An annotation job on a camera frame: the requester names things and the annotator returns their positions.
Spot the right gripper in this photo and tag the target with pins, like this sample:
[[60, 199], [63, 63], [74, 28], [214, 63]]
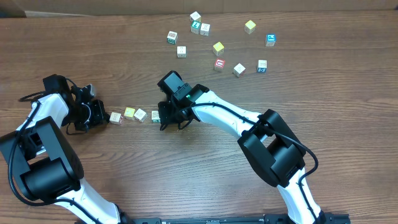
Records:
[[166, 118]]

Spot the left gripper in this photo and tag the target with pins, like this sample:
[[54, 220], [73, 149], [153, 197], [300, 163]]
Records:
[[99, 116]]

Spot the white block green side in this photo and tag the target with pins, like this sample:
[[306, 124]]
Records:
[[155, 116]]

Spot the white block red side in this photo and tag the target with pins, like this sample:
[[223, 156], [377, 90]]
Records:
[[116, 118]]

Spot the white block teal side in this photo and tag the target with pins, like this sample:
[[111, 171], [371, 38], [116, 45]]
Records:
[[140, 115]]

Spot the yellow block letter G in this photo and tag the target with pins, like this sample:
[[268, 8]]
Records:
[[129, 113]]

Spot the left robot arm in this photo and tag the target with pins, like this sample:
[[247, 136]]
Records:
[[43, 169]]

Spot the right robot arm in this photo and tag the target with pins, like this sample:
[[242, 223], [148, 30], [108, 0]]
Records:
[[271, 148]]

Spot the plain white wooden block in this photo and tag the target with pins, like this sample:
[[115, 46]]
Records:
[[181, 51]]

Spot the red letter wooden block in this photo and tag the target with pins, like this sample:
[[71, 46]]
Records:
[[219, 64]]

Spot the green sided picture block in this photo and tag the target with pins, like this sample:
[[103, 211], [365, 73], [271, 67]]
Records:
[[172, 37]]

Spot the yellow top center block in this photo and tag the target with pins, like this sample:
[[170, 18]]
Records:
[[218, 49]]

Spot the yellow block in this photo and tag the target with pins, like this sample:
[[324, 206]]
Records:
[[218, 49], [249, 27]]

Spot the white block red edge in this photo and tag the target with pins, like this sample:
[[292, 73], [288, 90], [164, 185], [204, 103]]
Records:
[[239, 70]]

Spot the green letter wooden block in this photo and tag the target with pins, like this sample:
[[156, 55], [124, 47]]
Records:
[[195, 27]]

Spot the white block beside green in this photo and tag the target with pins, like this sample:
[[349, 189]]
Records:
[[205, 29]]

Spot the top white wooden block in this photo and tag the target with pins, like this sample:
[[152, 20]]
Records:
[[195, 16]]

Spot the white block blue side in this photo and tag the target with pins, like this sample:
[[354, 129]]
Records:
[[261, 66]]

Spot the yellow top far block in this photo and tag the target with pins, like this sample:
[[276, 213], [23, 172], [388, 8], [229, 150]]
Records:
[[249, 27]]

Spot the blue letter P block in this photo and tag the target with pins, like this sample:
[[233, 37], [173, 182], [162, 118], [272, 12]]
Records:
[[270, 40]]

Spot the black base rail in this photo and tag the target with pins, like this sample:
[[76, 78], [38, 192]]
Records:
[[328, 218]]

